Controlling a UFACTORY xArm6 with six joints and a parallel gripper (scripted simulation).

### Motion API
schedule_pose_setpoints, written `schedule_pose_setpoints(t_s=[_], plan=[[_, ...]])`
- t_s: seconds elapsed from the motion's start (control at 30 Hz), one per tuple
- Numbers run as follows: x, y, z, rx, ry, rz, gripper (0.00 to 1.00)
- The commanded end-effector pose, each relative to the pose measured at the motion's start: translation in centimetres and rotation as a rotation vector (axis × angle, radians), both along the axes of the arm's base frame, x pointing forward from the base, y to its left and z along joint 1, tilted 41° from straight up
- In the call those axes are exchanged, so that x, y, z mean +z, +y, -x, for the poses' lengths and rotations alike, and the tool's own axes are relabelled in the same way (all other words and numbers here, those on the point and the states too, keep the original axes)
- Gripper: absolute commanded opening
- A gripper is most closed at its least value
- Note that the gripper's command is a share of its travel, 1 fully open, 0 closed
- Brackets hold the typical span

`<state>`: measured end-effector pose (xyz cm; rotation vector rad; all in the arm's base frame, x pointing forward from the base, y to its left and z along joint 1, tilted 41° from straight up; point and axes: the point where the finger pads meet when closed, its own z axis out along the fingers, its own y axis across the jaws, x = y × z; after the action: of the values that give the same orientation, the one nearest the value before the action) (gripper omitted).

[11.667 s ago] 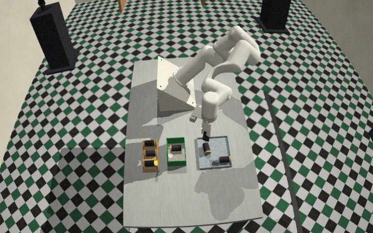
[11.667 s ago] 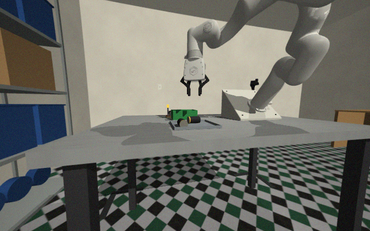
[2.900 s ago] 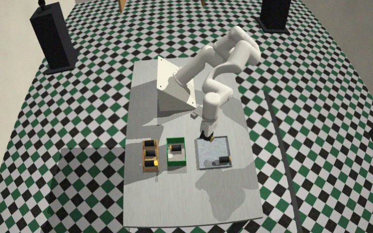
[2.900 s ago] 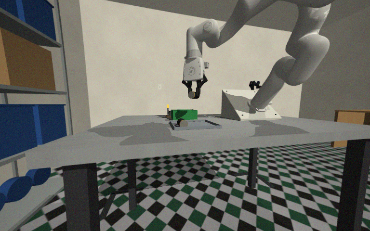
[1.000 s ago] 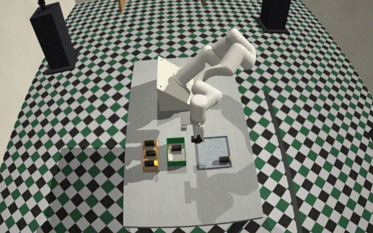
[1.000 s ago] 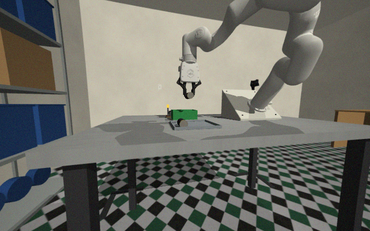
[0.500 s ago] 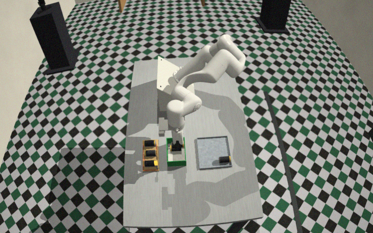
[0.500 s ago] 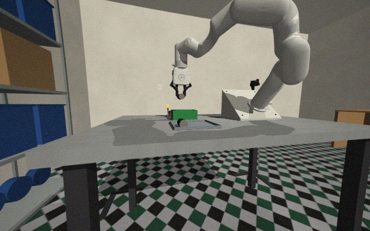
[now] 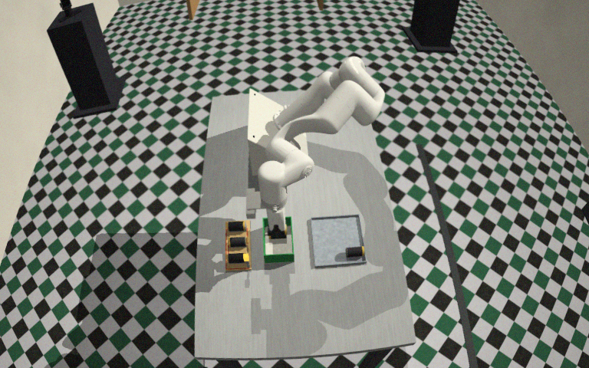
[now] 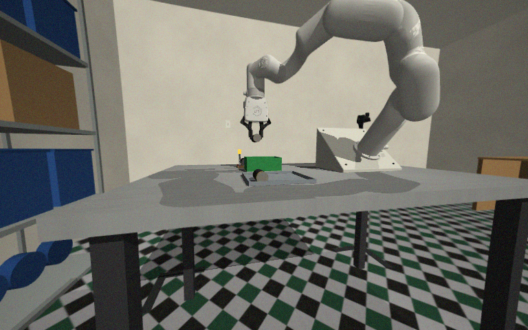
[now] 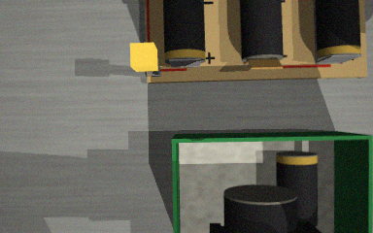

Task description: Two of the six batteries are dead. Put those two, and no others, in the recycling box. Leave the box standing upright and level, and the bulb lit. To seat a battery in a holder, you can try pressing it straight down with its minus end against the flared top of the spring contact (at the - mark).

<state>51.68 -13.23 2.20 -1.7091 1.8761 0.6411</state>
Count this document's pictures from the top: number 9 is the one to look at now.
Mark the green open box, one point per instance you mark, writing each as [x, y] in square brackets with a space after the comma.
[278, 250]

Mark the tan flat circuit board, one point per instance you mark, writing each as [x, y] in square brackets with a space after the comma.
[247, 250]

